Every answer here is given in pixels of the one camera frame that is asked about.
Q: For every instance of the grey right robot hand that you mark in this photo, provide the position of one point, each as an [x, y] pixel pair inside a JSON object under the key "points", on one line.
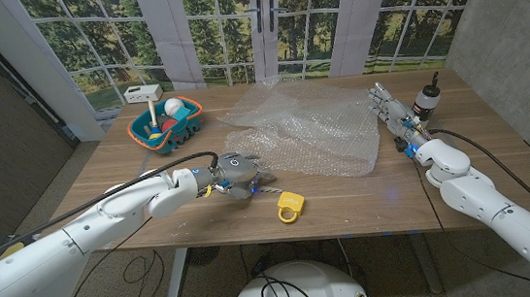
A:
{"points": [[395, 111]]}

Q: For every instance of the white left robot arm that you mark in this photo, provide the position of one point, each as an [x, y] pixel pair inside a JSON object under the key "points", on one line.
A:
{"points": [[106, 217]]}

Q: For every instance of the red round toy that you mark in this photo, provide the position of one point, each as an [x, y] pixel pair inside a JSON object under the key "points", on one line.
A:
{"points": [[168, 125]]}

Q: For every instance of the teal block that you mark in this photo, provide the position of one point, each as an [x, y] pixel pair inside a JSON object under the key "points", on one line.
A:
{"points": [[181, 113]]}

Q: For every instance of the white baseball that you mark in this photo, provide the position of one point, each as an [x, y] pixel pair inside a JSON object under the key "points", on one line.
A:
{"points": [[173, 106]]}

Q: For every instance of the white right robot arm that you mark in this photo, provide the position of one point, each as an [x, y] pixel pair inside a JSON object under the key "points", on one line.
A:
{"points": [[474, 196]]}

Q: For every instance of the grey table leg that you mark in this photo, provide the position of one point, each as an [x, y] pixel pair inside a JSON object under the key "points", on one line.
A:
{"points": [[425, 265]]}

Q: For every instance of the clear dispenser bottle black cap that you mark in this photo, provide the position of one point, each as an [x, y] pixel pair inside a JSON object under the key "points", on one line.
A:
{"points": [[428, 98]]}

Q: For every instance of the yellow padlock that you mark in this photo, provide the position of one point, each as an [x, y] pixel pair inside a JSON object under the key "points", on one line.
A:
{"points": [[292, 200]]}

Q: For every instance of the clear bubble wrap sheet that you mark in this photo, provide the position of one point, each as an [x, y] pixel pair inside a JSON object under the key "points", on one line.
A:
{"points": [[303, 135]]}

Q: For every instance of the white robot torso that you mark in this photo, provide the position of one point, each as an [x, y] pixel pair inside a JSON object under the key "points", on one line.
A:
{"points": [[307, 281]]}

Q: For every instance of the printed forest window backdrop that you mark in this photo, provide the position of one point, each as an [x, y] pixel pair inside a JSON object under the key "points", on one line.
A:
{"points": [[330, 15]]}

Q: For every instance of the black ribbed round object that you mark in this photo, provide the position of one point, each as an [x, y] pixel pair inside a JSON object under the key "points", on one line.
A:
{"points": [[203, 255]]}

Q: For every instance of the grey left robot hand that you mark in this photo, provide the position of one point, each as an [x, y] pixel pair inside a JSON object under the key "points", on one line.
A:
{"points": [[238, 170]]}

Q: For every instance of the white power box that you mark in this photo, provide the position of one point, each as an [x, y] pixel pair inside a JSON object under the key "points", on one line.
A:
{"points": [[142, 93]]}

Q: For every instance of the teal basket orange rim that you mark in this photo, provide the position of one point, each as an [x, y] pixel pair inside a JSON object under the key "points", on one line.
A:
{"points": [[139, 131]]}

